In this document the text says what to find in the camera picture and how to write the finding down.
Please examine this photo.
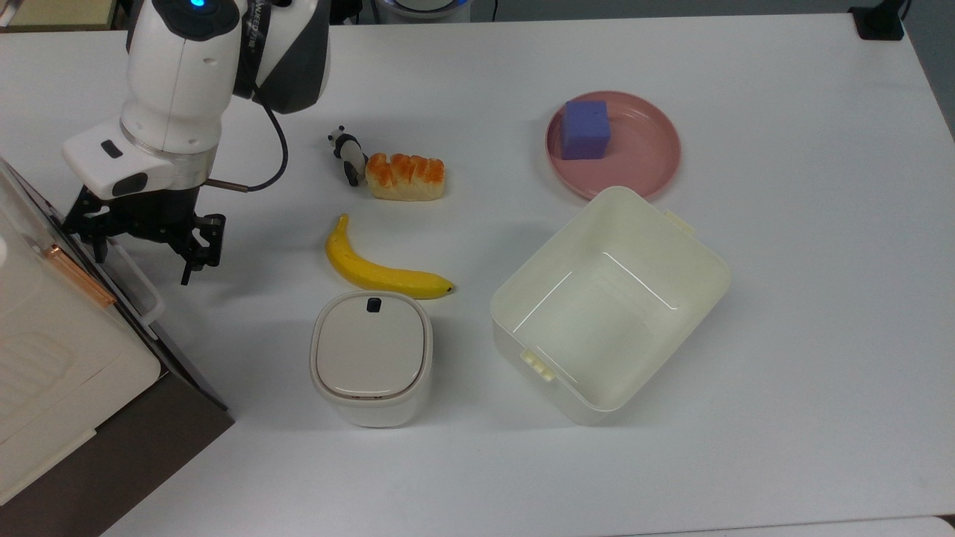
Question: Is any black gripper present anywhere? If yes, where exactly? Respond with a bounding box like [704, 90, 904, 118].
[63, 186, 227, 286]

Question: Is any dark drawer with white handle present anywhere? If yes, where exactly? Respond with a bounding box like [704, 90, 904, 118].
[97, 235, 166, 340]

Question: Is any dark wood drawer cabinet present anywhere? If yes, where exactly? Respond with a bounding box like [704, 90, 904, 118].
[0, 201, 236, 537]

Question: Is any cream open plastic bin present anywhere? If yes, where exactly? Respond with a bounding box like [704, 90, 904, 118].
[490, 186, 732, 427]

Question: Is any cream plastic storage box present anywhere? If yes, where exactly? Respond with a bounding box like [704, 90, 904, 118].
[0, 160, 161, 504]

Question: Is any small panda figurine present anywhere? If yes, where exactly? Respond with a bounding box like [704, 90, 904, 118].
[328, 125, 369, 187]

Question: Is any yellow toy banana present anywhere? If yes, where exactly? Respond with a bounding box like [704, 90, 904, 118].
[325, 214, 456, 301]

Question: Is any tan cardboard box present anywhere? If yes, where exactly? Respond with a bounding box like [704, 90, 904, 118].
[0, 0, 116, 32]

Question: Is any beige lidded trash can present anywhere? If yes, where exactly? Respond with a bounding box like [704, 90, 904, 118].
[310, 291, 433, 428]

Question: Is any orange glazed toy bread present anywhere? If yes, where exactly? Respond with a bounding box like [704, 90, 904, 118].
[366, 153, 447, 201]

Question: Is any purple cube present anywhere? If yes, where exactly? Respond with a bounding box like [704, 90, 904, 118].
[561, 100, 613, 161]

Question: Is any pink round plate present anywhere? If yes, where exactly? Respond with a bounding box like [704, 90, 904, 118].
[545, 91, 681, 201]

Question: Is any black stand base clamp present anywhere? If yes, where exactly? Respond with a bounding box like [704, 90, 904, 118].
[849, 0, 907, 40]

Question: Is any orange microwave door handle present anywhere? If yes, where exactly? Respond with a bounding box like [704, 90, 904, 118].
[43, 244, 118, 308]

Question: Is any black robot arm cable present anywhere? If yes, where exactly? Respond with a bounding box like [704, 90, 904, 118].
[205, 82, 290, 193]

